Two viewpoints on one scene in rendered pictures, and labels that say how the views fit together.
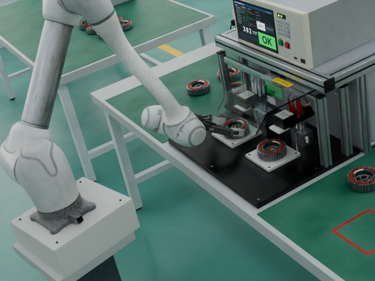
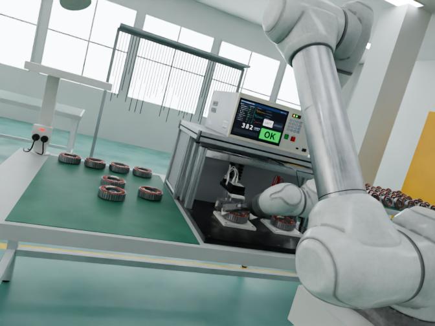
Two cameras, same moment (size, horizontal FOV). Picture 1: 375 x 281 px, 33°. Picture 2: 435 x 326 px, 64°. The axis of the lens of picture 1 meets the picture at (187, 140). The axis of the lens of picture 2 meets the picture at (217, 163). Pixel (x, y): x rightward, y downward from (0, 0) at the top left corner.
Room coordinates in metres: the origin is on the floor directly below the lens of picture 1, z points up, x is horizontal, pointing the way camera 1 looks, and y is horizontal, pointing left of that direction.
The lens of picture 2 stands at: (2.30, 1.28, 1.22)
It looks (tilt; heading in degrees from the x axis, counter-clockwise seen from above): 8 degrees down; 274
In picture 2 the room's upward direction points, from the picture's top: 15 degrees clockwise
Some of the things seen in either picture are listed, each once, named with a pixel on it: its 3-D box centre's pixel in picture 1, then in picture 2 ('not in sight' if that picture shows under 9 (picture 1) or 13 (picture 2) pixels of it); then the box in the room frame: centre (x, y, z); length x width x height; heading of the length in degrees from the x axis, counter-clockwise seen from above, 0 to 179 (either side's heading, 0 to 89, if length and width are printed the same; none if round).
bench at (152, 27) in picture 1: (92, 63); not in sight; (4.40, 0.55, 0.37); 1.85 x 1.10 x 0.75; 24
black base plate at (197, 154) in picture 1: (257, 145); (256, 226); (2.16, -0.27, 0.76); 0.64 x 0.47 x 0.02; 24
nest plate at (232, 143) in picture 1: (236, 133); (234, 220); (2.26, -0.20, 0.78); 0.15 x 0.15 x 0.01; 24
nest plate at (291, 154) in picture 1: (272, 155); (281, 228); (2.04, -0.30, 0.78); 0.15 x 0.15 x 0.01; 24
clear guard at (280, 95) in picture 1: (272, 97); (304, 175); (2.01, -0.33, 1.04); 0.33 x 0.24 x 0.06; 114
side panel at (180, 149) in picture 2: not in sight; (178, 162); (2.61, -0.48, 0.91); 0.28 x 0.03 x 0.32; 114
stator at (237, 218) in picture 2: (235, 127); (235, 215); (2.26, -0.20, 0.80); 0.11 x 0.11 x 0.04
